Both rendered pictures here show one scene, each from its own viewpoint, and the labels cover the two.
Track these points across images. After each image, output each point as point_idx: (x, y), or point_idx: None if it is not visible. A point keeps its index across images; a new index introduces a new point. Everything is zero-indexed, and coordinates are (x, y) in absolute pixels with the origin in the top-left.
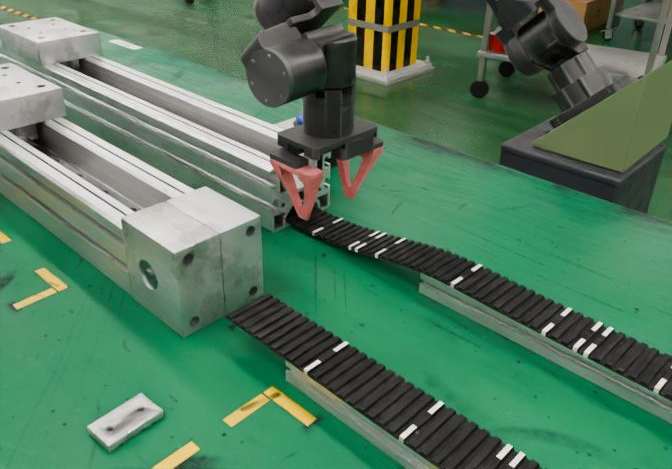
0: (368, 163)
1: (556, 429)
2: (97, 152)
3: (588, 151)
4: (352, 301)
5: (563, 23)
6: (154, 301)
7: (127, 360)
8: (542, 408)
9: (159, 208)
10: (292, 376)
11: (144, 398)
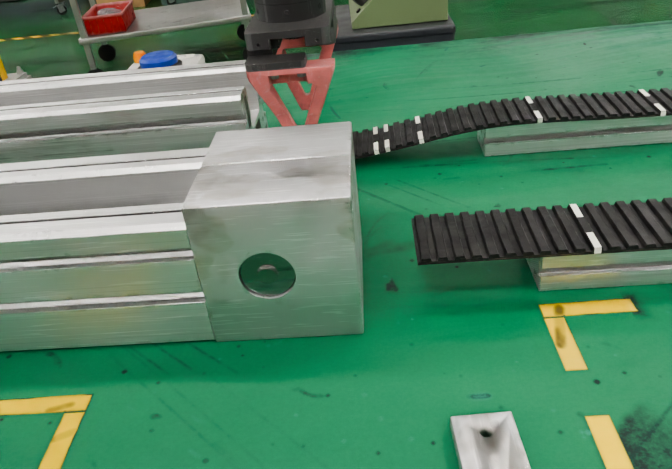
0: (332, 50)
1: None
2: None
3: (410, 11)
4: (450, 194)
5: None
6: (283, 314)
7: (347, 405)
8: None
9: (213, 174)
10: (555, 277)
11: (467, 418)
